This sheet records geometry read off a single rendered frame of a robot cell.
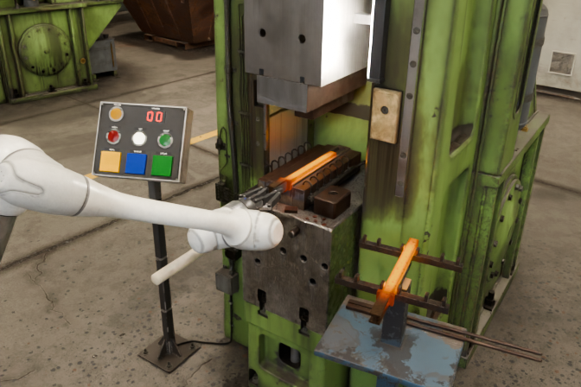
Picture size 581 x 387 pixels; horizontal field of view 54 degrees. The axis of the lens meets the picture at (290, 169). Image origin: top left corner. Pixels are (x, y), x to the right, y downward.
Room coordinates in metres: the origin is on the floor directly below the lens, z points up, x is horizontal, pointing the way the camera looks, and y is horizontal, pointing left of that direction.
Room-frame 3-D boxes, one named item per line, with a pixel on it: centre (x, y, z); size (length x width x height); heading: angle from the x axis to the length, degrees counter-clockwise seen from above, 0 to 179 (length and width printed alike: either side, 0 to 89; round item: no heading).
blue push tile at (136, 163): (1.90, 0.57, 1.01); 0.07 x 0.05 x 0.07; 82
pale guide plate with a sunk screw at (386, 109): (1.72, -0.30, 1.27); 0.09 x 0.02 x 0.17; 57
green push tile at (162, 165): (1.88, 0.47, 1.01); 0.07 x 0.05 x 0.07; 82
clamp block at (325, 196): (1.74, -0.15, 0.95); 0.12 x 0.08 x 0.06; 147
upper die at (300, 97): (1.96, -0.08, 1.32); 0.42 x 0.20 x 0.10; 147
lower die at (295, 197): (1.96, -0.08, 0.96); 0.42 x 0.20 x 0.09; 147
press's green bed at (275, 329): (1.94, -0.13, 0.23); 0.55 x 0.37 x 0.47; 147
